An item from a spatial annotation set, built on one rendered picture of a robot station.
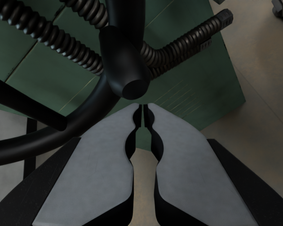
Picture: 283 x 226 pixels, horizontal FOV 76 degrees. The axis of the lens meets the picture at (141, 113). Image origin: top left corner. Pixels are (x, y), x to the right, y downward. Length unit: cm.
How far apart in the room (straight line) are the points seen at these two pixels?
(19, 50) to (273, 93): 82
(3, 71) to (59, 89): 10
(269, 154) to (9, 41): 80
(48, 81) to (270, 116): 75
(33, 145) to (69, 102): 23
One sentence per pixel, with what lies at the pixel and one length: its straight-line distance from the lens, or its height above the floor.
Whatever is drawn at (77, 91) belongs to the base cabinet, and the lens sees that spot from 43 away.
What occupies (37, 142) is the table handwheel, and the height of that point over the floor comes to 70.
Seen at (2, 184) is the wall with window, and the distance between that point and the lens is 171.
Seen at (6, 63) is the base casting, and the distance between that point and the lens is 39.
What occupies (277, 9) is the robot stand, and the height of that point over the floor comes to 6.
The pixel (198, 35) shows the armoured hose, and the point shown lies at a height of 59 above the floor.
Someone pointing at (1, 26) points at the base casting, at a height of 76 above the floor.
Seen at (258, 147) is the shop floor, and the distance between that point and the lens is 81.
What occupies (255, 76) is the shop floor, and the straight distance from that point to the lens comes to 91.
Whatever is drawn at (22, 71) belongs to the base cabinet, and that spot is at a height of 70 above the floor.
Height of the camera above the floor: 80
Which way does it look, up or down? 49 degrees down
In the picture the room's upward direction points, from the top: 61 degrees counter-clockwise
